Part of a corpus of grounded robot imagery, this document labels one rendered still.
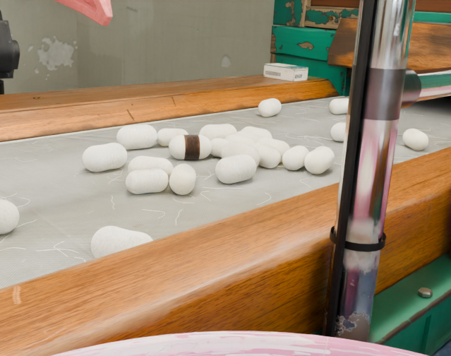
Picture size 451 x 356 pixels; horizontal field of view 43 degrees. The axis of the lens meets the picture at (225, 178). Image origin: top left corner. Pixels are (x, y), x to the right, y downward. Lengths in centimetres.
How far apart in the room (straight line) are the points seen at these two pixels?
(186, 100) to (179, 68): 164
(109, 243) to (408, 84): 16
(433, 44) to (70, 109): 47
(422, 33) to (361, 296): 58
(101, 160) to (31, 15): 234
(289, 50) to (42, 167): 60
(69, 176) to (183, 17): 189
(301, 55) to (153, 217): 65
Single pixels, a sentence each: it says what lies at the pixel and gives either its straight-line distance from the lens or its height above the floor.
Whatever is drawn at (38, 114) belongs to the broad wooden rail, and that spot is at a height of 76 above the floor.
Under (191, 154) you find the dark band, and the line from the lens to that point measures 50.
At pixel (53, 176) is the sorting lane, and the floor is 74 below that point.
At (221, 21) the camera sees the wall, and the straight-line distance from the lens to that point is 218.
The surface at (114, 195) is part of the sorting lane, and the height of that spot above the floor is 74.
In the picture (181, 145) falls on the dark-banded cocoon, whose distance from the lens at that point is 49.
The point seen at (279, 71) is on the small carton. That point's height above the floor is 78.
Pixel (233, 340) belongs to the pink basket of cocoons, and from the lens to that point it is 20.
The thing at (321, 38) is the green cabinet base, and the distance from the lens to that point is 96.
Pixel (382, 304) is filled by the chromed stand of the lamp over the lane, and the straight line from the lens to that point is 35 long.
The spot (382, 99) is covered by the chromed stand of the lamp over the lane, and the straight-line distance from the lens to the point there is 26.
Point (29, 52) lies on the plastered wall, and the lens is 279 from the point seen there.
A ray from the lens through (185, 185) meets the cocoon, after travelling 41.
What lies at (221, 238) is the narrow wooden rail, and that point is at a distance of 28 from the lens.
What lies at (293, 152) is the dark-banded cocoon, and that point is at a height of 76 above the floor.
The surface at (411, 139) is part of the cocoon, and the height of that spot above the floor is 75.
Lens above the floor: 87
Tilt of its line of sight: 17 degrees down
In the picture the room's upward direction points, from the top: 3 degrees clockwise
